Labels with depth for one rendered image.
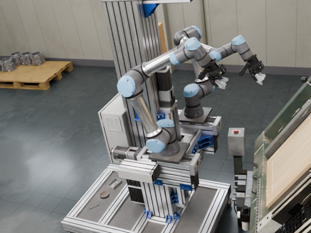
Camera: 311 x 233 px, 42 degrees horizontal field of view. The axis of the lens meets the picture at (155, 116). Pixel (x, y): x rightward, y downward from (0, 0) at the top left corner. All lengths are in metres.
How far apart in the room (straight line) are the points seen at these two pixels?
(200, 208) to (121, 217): 0.68
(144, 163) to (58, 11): 4.88
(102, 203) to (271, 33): 3.43
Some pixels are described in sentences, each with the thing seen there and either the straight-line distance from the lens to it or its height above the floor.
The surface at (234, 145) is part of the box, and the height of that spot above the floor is 0.84.
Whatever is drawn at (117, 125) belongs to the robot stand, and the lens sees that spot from 2.95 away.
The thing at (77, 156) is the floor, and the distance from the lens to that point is 4.84.
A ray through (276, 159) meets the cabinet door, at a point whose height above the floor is 0.98.
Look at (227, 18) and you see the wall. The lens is 5.95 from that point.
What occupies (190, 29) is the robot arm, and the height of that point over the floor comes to 1.67.
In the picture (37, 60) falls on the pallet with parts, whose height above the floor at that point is 0.25.
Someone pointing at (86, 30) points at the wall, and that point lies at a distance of 7.09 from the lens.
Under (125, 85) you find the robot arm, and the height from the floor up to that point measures 1.62.
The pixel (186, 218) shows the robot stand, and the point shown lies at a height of 0.21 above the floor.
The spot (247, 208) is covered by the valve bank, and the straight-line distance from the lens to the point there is 2.63.
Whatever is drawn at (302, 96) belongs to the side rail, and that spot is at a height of 1.22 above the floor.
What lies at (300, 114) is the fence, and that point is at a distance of 2.70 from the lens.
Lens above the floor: 2.60
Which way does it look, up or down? 30 degrees down
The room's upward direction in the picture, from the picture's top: 10 degrees counter-clockwise
